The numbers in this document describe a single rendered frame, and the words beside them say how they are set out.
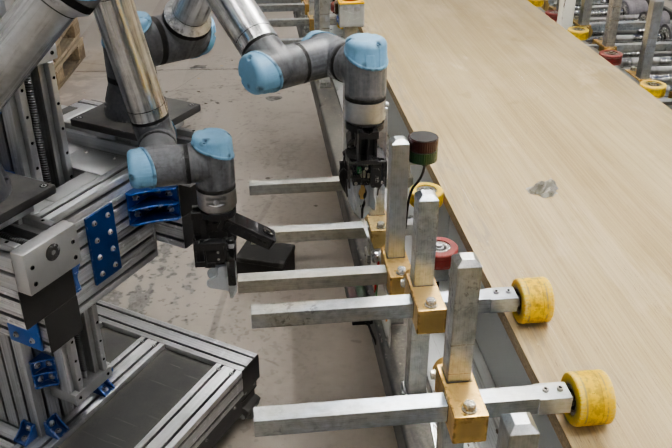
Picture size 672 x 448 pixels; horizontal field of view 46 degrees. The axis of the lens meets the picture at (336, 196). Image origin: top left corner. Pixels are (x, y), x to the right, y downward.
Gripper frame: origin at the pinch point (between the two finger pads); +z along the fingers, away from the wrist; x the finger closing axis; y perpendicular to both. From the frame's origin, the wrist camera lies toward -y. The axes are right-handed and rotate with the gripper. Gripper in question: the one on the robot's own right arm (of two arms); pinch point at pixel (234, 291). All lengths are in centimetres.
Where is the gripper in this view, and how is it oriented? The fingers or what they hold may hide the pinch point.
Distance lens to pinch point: 163.3
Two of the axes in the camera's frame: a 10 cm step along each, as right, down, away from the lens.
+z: 0.0, 8.8, 4.7
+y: -9.9, 0.5, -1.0
